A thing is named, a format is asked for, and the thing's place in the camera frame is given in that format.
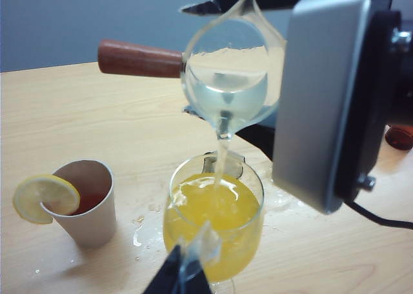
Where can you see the amber glass measuring cup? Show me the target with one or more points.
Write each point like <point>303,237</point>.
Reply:
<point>401,139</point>

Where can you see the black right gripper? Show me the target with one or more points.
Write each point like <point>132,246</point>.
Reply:
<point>403,81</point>

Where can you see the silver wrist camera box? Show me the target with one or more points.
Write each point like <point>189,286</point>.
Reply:
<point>316,97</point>

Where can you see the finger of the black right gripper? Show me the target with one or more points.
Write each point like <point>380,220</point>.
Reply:
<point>203,8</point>
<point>258,142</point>

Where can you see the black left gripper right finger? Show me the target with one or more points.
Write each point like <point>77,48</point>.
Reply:
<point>198,281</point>

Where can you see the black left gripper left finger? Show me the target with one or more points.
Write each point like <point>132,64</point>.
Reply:
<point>167,274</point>

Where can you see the lemon slice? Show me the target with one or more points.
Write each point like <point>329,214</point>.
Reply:
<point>38,194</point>

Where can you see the beige paper cup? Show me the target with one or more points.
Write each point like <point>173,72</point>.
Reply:
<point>93,223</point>

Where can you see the wine glass with yellow juice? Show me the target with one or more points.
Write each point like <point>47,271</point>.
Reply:
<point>242,210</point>

